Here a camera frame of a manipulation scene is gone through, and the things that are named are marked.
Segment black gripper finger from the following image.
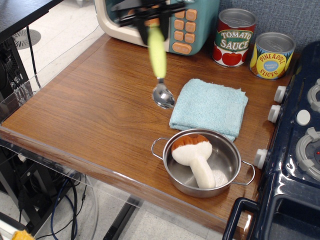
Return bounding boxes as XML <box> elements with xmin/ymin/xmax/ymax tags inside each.
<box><xmin>159</xmin><ymin>16</ymin><xmax>170</xmax><ymax>40</ymax></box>
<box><xmin>137</xmin><ymin>21</ymin><xmax>149</xmax><ymax>45</ymax></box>

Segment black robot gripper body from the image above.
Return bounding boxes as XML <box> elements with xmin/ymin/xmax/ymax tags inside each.
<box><xmin>111</xmin><ymin>0</ymin><xmax>186</xmax><ymax>27</ymax></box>

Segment spoon with yellow-green handle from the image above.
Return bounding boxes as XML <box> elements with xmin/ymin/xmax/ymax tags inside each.
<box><xmin>147</xmin><ymin>25</ymin><xmax>175</xmax><ymax>109</ymax></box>

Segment toy microwave teal and cream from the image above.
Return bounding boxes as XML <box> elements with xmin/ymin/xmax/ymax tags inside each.
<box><xmin>94</xmin><ymin>0</ymin><xmax>220</xmax><ymax>56</ymax></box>

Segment tomato sauce can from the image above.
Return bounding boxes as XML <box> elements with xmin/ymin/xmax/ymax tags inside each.
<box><xmin>212</xmin><ymin>8</ymin><xmax>257</xmax><ymax>67</ymax></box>

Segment light blue folded cloth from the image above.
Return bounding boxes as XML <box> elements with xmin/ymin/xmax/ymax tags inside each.
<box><xmin>169</xmin><ymin>78</ymin><xmax>249</xmax><ymax>142</ymax></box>

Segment pineapple slices can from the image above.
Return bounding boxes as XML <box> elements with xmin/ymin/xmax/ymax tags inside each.
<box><xmin>249</xmin><ymin>32</ymin><xmax>296</xmax><ymax>80</ymax></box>

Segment plush mushroom toy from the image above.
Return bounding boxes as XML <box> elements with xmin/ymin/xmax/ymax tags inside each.
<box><xmin>171</xmin><ymin>133</ymin><xmax>216</xmax><ymax>189</ymax></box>

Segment white stove knob top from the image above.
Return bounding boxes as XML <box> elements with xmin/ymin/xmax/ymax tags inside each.
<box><xmin>274</xmin><ymin>85</ymin><xmax>287</xmax><ymax>104</ymax></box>

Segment white stove knob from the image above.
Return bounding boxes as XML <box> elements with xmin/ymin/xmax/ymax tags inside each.
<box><xmin>274</xmin><ymin>85</ymin><xmax>287</xmax><ymax>104</ymax></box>
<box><xmin>253</xmin><ymin>149</ymin><xmax>268</xmax><ymax>170</ymax></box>
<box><xmin>267</xmin><ymin>105</ymin><xmax>281</xmax><ymax>124</ymax></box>

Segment black computer tower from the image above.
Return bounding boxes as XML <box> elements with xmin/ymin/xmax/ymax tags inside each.
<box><xmin>0</xmin><ymin>37</ymin><xmax>32</xmax><ymax>101</ymax></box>

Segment white stove knob middle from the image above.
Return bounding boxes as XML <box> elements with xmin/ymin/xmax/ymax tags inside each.
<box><xmin>267</xmin><ymin>105</ymin><xmax>281</xmax><ymax>124</ymax></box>

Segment white stove knob bottom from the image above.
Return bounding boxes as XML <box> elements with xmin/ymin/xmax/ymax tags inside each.
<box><xmin>253</xmin><ymin>149</ymin><xmax>268</xmax><ymax>170</ymax></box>

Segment dark blue toy stove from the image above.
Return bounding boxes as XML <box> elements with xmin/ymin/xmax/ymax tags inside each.
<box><xmin>223</xmin><ymin>41</ymin><xmax>320</xmax><ymax>240</ymax></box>

